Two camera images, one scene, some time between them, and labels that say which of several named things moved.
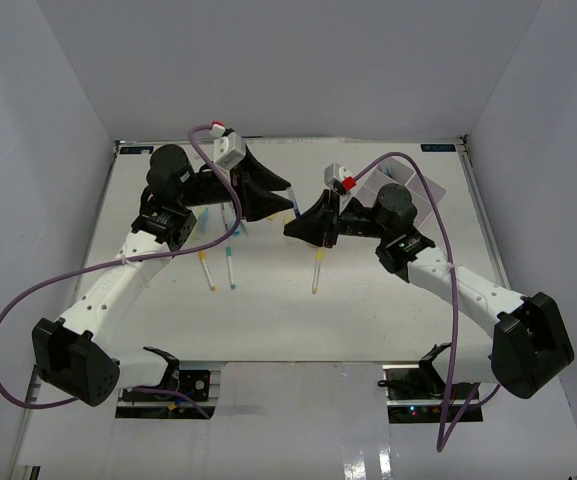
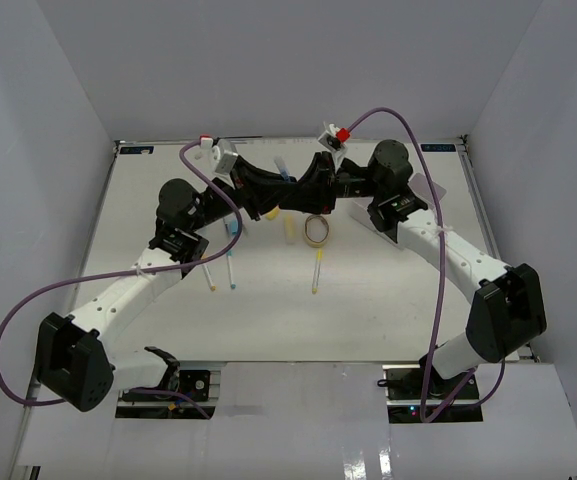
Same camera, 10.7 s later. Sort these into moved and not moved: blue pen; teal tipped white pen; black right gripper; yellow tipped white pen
Moved: black right gripper; blue pen
Not moved: yellow tipped white pen; teal tipped white pen
